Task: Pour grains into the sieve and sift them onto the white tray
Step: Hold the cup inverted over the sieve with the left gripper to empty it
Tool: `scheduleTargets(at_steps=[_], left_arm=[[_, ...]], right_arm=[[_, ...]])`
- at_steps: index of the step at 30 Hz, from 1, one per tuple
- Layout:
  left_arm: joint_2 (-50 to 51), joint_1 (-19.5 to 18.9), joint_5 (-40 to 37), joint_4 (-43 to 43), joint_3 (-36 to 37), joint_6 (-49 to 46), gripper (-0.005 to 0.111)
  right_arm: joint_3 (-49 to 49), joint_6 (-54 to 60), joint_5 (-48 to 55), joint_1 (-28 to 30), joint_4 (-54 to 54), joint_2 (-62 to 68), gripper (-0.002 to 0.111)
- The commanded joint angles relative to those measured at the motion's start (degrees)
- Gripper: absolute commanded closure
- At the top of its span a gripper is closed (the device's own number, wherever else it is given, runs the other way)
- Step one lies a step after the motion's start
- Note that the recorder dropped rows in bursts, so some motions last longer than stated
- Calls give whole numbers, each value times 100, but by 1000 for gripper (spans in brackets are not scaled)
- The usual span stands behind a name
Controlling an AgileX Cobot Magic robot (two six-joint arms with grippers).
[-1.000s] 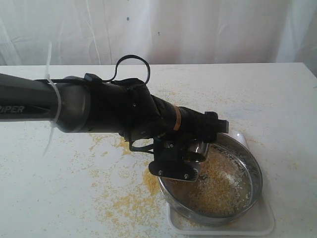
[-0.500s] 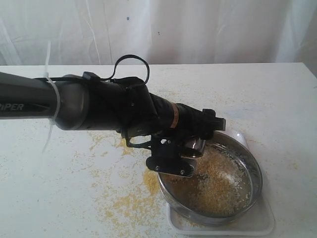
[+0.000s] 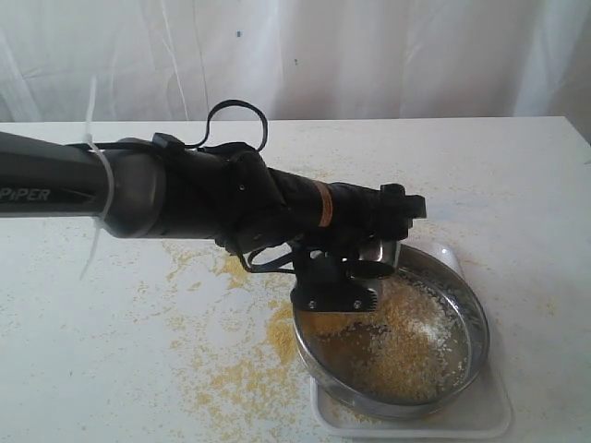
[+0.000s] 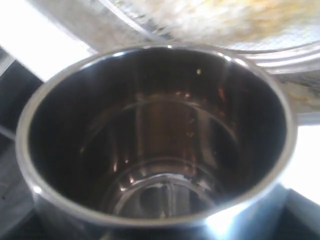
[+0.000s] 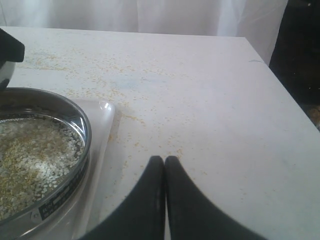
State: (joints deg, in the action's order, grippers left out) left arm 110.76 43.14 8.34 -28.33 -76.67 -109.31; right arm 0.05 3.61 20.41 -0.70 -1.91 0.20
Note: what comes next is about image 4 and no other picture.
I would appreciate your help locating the stainless steel cup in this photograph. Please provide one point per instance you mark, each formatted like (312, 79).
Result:
(163, 142)

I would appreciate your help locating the round metal sieve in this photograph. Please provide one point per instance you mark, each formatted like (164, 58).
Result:
(281, 36)

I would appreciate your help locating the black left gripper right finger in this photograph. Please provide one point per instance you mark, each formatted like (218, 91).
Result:
(281, 214)

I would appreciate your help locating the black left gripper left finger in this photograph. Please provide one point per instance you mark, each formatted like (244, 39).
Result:
(17, 84)

